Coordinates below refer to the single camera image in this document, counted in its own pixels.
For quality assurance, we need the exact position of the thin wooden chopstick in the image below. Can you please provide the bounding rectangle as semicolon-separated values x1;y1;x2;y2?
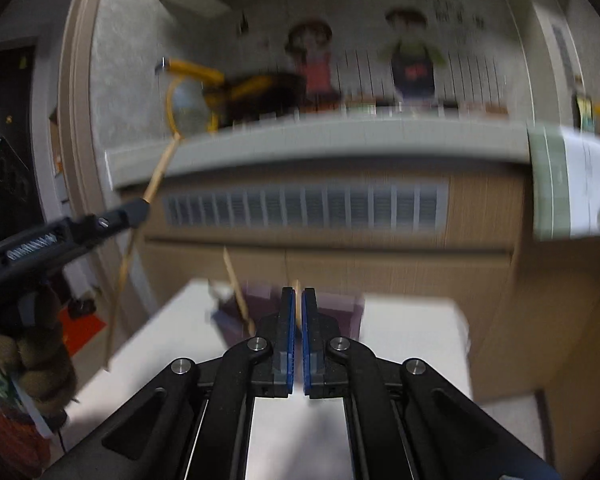
104;131;186;372

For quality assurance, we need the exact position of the long wooden chopstick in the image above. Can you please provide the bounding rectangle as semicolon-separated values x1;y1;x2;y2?
223;247;256;337

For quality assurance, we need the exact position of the operator hand in brown glove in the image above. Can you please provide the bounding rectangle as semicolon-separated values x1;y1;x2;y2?
0;286;78;419

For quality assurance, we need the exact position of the maroon plastic utensil bin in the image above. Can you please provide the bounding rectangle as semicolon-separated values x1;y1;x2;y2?
212;278;366;346

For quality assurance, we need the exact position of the yellow black tool on sill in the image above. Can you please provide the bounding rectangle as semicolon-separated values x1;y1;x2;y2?
155;58;306;136

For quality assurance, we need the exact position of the grey ventilation grille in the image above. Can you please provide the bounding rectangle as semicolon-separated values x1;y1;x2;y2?
162;181;449;233

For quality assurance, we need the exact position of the green-white paper calendar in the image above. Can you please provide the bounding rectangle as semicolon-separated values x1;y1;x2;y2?
528;125;600;240

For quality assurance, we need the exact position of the cartoon character wall poster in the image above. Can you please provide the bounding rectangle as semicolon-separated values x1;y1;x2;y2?
211;0;532;119

